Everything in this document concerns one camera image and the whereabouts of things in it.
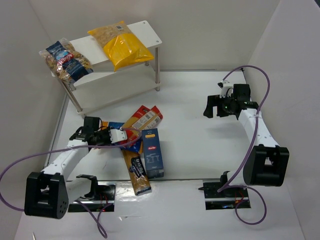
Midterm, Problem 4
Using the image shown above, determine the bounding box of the blue orange pasta bag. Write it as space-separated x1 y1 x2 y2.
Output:
100 121 142 154

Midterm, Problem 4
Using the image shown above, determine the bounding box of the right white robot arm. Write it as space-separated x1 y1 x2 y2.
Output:
203 82 290 192

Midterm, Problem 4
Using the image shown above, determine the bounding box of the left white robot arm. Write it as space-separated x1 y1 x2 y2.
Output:
24 117 112 219

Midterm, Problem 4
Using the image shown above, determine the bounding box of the white two-tier metal shelf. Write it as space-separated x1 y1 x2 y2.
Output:
63 20 162 117

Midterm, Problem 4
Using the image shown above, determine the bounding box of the yellow macaroni pasta bag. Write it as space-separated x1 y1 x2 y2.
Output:
87 21 154 72

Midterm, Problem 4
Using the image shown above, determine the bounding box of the red spaghetti pack front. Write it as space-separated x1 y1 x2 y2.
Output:
122 105 150 154

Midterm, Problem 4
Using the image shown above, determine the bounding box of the dark blue Barilla box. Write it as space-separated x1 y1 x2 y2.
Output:
142 128 164 179

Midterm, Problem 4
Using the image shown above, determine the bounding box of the black label spaghetti pack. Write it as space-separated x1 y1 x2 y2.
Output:
121 149 152 196

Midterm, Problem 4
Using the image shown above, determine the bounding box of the red spaghetti pack barcode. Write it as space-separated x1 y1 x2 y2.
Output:
139 105 163 131

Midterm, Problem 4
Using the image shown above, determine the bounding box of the clear fusilli bag blue label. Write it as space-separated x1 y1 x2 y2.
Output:
39 38 94 84

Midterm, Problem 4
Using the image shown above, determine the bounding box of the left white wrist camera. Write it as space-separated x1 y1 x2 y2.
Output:
109 128 128 144

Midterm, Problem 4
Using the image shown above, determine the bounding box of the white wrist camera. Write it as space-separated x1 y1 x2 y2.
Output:
109 128 128 144
217 80 233 99

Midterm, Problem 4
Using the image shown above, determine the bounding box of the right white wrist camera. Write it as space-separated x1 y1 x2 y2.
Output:
217 80 233 99

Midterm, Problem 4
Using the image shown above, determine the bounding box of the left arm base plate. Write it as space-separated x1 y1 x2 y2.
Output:
77 181 116 213

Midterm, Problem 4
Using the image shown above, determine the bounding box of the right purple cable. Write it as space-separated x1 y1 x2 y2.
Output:
216 65 271 226

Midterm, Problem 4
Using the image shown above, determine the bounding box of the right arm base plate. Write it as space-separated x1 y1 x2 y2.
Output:
198 181 251 210

